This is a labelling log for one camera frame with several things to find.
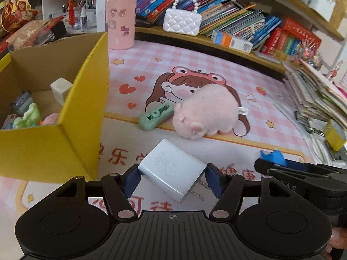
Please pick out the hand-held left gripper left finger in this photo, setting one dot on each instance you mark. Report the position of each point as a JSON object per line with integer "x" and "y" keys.
{"x": 130, "y": 182}

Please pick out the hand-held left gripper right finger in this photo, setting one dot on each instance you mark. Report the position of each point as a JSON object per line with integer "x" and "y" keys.
{"x": 214, "y": 180}

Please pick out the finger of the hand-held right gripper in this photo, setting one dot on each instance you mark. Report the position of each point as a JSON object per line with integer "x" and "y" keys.
{"x": 273, "y": 158}

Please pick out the white charger plug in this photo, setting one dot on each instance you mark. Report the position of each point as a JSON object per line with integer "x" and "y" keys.
{"x": 168, "y": 165}

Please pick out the yellow cardboard box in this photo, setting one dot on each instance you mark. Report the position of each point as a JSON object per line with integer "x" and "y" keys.
{"x": 78, "y": 130}

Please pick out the pink round toy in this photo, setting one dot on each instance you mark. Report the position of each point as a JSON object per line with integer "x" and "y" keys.
{"x": 51, "y": 119}

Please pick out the cream cube charger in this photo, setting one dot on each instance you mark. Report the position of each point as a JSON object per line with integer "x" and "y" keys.
{"x": 60, "y": 89}

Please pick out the green frog toy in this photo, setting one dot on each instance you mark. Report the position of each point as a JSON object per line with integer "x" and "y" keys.
{"x": 29, "y": 115}

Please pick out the grey robot toy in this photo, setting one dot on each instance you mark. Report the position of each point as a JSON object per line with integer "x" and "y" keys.
{"x": 21, "y": 102}

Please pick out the small white printed box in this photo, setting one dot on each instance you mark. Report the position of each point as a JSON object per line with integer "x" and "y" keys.
{"x": 8, "y": 122}

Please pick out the person's right hand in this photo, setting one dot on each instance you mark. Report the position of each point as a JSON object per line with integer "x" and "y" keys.
{"x": 340, "y": 239}

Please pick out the green crocodile stapler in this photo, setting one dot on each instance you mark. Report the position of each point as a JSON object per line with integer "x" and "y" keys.
{"x": 151, "y": 119}

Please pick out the pink pig plush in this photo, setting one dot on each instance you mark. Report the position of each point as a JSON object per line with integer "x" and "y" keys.
{"x": 208, "y": 111}

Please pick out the stack of paper booklets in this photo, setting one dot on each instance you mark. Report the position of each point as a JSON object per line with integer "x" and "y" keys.
{"x": 317, "y": 92}

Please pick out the pink printed tablecloth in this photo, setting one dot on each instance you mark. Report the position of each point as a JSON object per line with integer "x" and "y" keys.
{"x": 217, "y": 67}

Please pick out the small colourful figures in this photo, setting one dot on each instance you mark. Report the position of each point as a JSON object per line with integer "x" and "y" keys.
{"x": 309, "y": 54}

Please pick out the row of red books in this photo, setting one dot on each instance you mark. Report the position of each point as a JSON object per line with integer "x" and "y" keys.
{"x": 287, "y": 38}

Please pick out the orange and white carton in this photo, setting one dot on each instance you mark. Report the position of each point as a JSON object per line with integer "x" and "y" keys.
{"x": 230, "y": 42}

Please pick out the wooden bookshelf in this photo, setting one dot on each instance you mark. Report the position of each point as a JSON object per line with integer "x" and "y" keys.
{"x": 189, "y": 40}

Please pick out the pink sticker cylinder container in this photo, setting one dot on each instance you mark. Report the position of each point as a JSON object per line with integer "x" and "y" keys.
{"x": 120, "y": 24}

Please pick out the row of colourful books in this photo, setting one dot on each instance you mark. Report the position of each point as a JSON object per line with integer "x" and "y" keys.
{"x": 222, "y": 8}

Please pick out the white quilted pearl handbag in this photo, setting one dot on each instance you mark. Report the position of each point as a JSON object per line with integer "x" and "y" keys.
{"x": 181, "y": 23}

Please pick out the white pen cup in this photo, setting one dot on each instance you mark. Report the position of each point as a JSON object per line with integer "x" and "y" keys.
{"x": 322, "y": 4}

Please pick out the black box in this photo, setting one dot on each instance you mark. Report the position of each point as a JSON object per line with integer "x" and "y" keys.
{"x": 59, "y": 28}

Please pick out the small white spray bottle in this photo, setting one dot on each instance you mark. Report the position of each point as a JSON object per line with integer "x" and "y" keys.
{"x": 84, "y": 19}

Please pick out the pen holder with pens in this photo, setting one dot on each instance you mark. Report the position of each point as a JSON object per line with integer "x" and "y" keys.
{"x": 90, "y": 10}

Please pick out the clear plastic bag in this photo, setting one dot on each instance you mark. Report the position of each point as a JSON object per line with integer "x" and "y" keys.
{"x": 29, "y": 32}

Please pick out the red and white figurine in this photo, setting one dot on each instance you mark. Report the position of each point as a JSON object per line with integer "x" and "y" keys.
{"x": 71, "y": 10}

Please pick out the red figure paper decoration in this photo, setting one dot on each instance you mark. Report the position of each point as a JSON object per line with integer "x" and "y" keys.
{"x": 16, "y": 10}

